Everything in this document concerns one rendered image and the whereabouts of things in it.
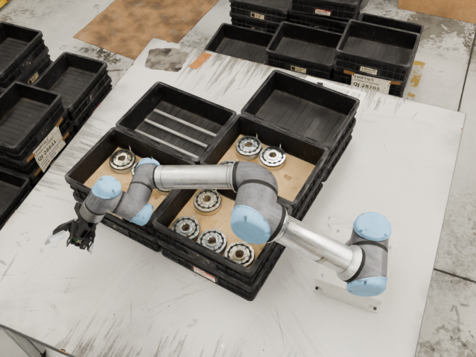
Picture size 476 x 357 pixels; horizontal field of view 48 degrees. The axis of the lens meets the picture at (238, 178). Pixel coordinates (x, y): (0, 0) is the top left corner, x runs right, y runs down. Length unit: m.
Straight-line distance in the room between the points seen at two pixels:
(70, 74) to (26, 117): 0.48
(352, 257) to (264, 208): 0.33
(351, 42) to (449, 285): 1.43
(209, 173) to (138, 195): 0.23
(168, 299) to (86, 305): 0.29
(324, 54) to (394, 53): 0.41
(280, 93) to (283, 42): 1.03
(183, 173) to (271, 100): 0.81
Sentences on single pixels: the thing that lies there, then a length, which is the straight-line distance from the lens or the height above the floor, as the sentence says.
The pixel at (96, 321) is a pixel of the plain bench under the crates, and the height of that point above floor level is 0.70.
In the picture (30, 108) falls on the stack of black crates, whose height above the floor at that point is 0.49.
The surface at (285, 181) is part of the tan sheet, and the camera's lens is 2.04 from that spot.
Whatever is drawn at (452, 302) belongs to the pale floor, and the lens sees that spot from 2.85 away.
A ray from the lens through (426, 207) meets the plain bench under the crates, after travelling 2.22.
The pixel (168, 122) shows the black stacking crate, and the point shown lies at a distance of 2.27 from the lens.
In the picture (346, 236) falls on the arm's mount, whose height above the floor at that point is 0.80.
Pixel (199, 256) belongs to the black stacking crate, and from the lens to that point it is 1.84.
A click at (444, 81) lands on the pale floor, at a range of 3.84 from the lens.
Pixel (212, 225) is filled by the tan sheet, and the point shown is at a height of 0.83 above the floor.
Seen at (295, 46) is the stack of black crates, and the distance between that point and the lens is 3.34.
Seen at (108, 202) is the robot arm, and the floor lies 1.16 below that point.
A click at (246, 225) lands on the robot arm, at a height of 1.22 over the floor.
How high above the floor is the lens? 2.45
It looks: 52 degrees down
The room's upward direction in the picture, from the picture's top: 3 degrees counter-clockwise
